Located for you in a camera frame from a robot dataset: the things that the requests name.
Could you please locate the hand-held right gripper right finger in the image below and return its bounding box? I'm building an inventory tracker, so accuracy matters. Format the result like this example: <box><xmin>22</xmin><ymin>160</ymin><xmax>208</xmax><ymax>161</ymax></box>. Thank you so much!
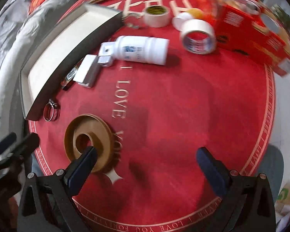
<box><xmin>196</xmin><ymin>147</ymin><xmax>277</xmax><ymax>232</ymax></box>

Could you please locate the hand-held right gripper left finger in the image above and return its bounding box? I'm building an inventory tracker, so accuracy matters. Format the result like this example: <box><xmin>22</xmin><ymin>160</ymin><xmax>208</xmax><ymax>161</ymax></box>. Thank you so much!
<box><xmin>16</xmin><ymin>146</ymin><xmax>98</xmax><ymax>232</ymax></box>

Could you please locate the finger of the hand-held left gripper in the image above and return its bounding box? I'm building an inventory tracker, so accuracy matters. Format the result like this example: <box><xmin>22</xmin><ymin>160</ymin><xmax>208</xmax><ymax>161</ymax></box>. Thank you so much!
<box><xmin>0</xmin><ymin>132</ymin><xmax>40</xmax><ymax>174</ymax></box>
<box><xmin>0</xmin><ymin>132</ymin><xmax>17</xmax><ymax>160</ymax></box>

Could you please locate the metal hose clamp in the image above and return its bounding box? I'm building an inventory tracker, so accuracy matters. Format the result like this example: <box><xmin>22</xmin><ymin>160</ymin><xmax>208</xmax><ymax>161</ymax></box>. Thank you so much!
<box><xmin>122</xmin><ymin>13</ymin><xmax>142</xmax><ymax>29</ymax></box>
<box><xmin>43</xmin><ymin>99</ymin><xmax>60</xmax><ymax>122</ymax></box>

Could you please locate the decorated printed lighter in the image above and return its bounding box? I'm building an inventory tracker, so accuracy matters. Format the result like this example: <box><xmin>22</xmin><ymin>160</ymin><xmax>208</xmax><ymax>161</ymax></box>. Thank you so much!
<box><xmin>61</xmin><ymin>64</ymin><xmax>81</xmax><ymax>91</ymax></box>

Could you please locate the white paper card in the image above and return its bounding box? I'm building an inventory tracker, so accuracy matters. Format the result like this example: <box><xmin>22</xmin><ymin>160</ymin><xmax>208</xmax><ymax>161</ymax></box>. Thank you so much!
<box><xmin>73</xmin><ymin>54</ymin><xmax>100</xmax><ymax>88</ymax></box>

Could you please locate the grey box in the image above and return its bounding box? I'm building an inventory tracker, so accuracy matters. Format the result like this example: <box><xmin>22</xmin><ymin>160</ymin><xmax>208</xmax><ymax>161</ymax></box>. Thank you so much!
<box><xmin>19</xmin><ymin>3</ymin><xmax>123</xmax><ymax>121</ymax></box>

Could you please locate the large white bottle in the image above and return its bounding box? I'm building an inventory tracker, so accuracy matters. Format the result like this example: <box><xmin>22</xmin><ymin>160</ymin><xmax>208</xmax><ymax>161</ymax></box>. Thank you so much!
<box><xmin>111</xmin><ymin>36</ymin><xmax>170</xmax><ymax>66</ymax></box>

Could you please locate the tape roll blue printed core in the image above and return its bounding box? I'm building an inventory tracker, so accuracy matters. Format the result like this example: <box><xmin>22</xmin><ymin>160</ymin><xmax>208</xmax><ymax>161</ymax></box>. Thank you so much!
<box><xmin>180</xmin><ymin>19</ymin><xmax>217</xmax><ymax>55</ymax></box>

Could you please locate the small white yellow bottle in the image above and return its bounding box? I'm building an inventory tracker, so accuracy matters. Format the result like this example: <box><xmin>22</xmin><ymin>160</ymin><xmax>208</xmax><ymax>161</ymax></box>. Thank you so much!
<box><xmin>172</xmin><ymin>8</ymin><xmax>202</xmax><ymax>31</ymax></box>

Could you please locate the tape roll yellow core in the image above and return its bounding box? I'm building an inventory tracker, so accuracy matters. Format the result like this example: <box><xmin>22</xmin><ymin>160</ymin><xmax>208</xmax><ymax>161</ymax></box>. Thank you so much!
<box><xmin>143</xmin><ymin>5</ymin><xmax>171</xmax><ymax>28</ymax></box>

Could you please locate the light curved sofa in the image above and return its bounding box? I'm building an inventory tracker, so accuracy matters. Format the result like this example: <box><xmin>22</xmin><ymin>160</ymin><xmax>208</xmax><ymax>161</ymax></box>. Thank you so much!
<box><xmin>0</xmin><ymin>0</ymin><xmax>86</xmax><ymax>150</ymax></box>

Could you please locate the green white carton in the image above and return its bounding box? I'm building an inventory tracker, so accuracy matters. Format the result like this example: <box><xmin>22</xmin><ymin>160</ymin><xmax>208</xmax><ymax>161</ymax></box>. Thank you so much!
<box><xmin>275</xmin><ymin>179</ymin><xmax>290</xmax><ymax>223</ymax></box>

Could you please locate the grey striped blanket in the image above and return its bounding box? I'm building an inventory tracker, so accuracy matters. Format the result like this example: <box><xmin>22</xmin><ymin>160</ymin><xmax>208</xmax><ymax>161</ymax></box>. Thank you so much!
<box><xmin>0</xmin><ymin>0</ymin><xmax>39</xmax><ymax>87</ymax></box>

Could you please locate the red gift box white label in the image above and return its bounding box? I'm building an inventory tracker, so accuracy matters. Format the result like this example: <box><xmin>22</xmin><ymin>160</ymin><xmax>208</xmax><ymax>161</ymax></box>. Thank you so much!
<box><xmin>252</xmin><ymin>12</ymin><xmax>290</xmax><ymax>78</ymax></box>

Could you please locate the red gift box with window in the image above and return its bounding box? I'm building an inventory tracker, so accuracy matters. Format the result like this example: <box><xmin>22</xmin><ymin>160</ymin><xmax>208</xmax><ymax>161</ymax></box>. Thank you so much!
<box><xmin>215</xmin><ymin>0</ymin><xmax>269</xmax><ymax>52</ymax></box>

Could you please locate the green plant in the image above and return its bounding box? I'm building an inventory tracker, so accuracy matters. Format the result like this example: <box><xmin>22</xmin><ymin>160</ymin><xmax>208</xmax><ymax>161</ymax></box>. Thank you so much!
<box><xmin>273</xmin><ymin>5</ymin><xmax>290</xmax><ymax>37</ymax></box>

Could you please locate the blurred red object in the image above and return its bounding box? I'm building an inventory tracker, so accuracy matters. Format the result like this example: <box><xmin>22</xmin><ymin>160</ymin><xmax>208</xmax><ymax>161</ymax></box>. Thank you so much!
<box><xmin>193</xmin><ymin>0</ymin><xmax>224</xmax><ymax>23</ymax></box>

